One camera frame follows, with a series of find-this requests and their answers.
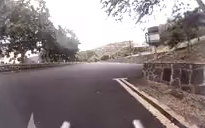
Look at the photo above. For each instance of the large spreading tree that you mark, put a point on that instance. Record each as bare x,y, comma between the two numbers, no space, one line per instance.
136,8

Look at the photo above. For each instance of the white painted line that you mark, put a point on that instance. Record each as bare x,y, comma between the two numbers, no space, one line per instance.
141,101

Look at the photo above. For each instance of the low stone roadside wall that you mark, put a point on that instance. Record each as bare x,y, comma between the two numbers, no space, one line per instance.
20,67

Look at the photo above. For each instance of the hill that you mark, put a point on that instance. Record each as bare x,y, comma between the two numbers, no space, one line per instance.
106,50

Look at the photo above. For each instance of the dry grassy bank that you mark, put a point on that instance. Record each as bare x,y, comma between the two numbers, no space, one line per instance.
196,50

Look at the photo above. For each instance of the sign on pole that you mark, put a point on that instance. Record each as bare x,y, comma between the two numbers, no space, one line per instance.
153,36

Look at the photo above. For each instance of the pale kerb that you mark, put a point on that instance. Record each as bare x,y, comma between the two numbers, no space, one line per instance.
156,106

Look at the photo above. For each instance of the robot's own part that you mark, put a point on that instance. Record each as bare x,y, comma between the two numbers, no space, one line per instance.
138,124
65,125

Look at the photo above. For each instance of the brown dirt strip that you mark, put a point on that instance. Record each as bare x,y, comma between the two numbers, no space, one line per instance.
186,103

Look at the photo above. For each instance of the dark grey asphalt road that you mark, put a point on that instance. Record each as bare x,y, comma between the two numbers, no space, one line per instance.
66,93

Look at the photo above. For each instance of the dark stone wall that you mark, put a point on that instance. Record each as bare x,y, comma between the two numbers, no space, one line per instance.
176,75

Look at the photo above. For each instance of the row of trees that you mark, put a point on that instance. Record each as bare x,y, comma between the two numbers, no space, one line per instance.
26,30

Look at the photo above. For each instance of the bushes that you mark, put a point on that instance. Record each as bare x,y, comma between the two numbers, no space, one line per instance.
186,26

